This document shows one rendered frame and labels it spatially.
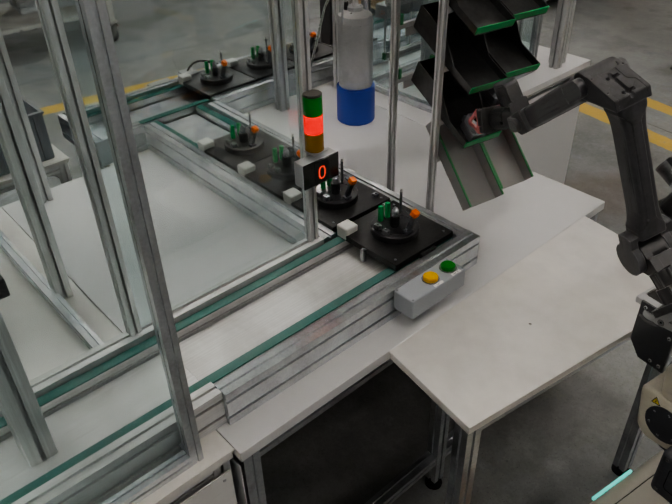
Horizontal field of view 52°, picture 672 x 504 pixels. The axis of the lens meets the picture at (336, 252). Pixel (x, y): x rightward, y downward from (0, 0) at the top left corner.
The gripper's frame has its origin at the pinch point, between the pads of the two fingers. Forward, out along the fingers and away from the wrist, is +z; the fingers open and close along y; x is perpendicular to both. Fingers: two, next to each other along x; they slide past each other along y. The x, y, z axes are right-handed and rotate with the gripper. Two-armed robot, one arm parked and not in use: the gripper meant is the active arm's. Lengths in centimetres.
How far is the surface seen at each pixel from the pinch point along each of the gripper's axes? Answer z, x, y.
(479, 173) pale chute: 11.7, 16.6, -6.7
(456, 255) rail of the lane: -1.2, 36.0, 13.2
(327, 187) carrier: 37, 14, 33
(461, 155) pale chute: 13.8, 10.3, -2.5
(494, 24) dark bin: -13.6, -23.8, 0.9
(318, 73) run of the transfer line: 133, -26, -11
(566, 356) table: -33, 60, 5
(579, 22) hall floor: 353, -50, -375
